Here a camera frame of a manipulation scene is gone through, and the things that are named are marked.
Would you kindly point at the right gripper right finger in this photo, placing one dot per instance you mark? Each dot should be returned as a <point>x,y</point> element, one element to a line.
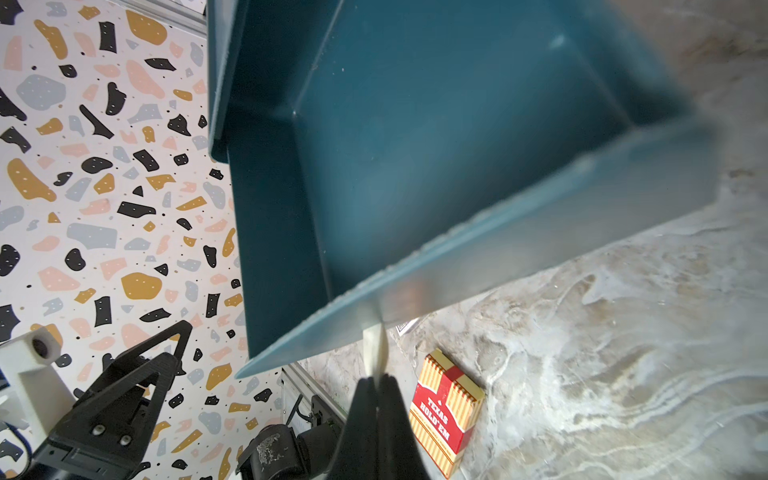
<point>398,456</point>

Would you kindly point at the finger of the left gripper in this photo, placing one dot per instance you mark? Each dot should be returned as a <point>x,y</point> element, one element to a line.
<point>178,334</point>
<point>110,426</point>

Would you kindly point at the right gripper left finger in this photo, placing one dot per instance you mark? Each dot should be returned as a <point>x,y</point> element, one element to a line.
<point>356,453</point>

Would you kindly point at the teal top drawer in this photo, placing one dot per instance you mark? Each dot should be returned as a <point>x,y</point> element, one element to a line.
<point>392,158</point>

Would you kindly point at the teal drawer cabinet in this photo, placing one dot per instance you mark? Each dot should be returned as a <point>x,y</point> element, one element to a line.
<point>221,19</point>

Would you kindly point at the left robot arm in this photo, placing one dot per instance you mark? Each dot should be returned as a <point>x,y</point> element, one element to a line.
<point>276,452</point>

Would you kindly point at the red Texas Hold'em card box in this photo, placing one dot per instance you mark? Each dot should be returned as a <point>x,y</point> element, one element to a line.
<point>444,411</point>

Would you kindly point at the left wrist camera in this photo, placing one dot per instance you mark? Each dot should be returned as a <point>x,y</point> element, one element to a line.
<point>35,398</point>

